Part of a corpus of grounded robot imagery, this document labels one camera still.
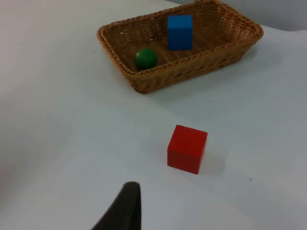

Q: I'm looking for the blue block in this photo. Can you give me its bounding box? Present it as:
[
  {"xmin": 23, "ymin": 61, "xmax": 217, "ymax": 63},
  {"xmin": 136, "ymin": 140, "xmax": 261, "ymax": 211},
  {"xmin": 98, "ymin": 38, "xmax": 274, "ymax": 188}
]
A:
[{"xmin": 167, "ymin": 14, "xmax": 193, "ymax": 51}]

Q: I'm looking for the green ball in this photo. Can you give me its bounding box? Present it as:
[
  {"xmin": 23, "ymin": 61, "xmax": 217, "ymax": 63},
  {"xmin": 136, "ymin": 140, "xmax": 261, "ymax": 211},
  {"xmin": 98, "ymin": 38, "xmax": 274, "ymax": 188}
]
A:
[{"xmin": 134, "ymin": 47, "xmax": 158, "ymax": 71}]

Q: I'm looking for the red cube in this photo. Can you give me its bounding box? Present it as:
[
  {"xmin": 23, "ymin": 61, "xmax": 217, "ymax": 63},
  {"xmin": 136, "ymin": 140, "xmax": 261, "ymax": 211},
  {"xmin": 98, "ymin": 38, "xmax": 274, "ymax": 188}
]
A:
[{"xmin": 167, "ymin": 124, "xmax": 208, "ymax": 175}]

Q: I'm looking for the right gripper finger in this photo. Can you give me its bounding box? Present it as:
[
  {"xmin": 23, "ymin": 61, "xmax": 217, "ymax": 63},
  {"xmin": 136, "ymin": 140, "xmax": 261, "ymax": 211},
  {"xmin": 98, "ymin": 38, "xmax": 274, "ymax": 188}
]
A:
[{"xmin": 90, "ymin": 182, "xmax": 142, "ymax": 230}]

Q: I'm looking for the brown wicker basket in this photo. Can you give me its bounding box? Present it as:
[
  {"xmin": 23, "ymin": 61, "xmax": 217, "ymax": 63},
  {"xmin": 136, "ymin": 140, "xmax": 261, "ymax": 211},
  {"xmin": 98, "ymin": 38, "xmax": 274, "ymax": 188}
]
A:
[{"xmin": 96, "ymin": 0, "xmax": 264, "ymax": 94}]

